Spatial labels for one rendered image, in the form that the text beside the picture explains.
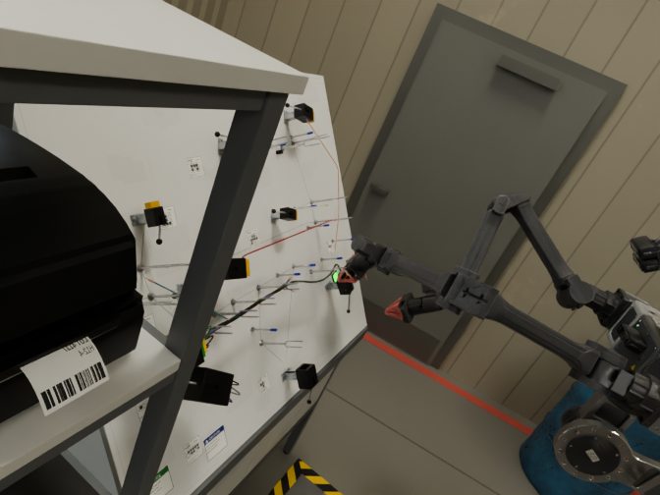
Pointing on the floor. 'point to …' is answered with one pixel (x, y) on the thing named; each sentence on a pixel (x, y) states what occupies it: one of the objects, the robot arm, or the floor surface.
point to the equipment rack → (53, 33)
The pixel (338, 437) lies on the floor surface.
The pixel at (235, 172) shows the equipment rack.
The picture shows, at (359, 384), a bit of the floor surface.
